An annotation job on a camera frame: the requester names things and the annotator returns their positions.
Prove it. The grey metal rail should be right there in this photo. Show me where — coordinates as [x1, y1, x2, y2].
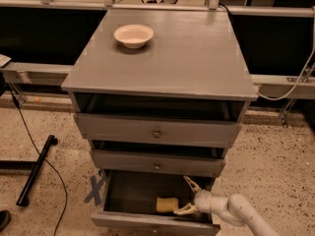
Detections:
[0, 62, 72, 86]

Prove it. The grey top drawer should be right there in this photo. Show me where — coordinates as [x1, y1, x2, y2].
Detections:
[74, 113, 240, 148]

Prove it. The white cable at right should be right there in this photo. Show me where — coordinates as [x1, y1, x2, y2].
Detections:
[255, 7, 315, 102]

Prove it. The grey open bottom drawer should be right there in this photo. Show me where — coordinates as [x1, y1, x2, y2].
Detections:
[91, 170, 221, 236]

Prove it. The black floor cable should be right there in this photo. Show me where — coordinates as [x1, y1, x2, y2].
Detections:
[9, 88, 69, 236]

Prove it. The grey middle drawer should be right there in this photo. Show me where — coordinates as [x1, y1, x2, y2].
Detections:
[91, 149, 225, 177]

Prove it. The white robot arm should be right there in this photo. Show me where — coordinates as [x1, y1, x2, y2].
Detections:
[174, 176, 281, 236]

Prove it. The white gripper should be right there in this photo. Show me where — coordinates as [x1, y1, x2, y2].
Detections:
[173, 176, 213, 215]

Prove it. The black metal stand leg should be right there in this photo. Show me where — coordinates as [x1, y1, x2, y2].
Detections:
[0, 135, 58, 207]

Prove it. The grey wooden drawer cabinet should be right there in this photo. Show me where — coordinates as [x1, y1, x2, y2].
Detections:
[61, 8, 259, 179]

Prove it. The dark shoe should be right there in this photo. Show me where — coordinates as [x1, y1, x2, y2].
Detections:
[0, 210, 11, 232]

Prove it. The yellow sponge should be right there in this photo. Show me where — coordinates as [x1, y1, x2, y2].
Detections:
[156, 197, 179, 213]

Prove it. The white bowl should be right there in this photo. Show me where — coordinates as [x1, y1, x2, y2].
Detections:
[114, 25, 154, 49]

